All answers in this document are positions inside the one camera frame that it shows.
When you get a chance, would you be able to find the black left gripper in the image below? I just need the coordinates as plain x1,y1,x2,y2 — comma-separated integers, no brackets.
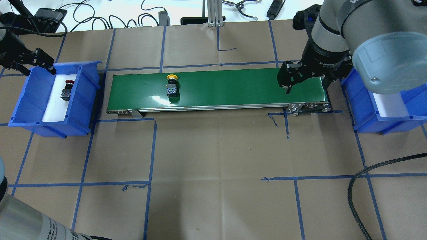
0,32,57,76

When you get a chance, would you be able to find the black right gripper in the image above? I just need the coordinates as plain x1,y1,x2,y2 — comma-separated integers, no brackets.
277,43,353,95

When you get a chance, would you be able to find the red push button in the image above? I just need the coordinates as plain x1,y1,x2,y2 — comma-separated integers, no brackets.
60,79,75,101

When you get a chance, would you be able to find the yellow push button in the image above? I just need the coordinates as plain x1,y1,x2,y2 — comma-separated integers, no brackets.
166,74,179,98

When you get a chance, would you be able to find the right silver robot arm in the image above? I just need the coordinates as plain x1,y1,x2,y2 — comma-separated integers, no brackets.
277,0,427,95

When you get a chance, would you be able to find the white foam pad left bin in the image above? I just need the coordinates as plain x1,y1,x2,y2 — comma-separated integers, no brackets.
42,74,77,122

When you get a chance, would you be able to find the white foam pad bin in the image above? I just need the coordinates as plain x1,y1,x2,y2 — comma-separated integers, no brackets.
42,74,77,122
373,93,409,118

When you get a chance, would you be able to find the blue bin left side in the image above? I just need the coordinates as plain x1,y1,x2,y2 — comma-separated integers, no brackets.
8,61,100,138

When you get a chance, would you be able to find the blue bin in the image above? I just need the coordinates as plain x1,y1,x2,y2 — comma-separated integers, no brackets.
8,61,100,138
340,69,427,135

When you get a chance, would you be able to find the green conveyor belt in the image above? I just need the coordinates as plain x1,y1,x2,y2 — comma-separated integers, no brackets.
105,68,332,115

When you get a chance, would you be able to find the blue bin right side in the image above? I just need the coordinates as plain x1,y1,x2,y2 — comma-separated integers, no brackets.
340,69,427,135

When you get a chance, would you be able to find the white foam pad right bin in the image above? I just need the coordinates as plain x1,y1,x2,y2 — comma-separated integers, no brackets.
373,93,409,118

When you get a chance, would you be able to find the white reacher grabber tool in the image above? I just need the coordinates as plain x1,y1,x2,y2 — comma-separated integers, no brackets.
221,0,262,20

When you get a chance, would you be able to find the black power adapter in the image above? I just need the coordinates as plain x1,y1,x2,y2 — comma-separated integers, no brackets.
158,10,170,26

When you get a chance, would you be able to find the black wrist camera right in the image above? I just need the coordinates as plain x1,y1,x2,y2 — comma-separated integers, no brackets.
292,4,322,31

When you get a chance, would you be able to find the black braided cable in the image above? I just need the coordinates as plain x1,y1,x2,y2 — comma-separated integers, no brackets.
347,158,427,240

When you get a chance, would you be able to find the aluminium frame post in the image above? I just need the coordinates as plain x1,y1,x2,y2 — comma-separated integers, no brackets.
206,0,224,27

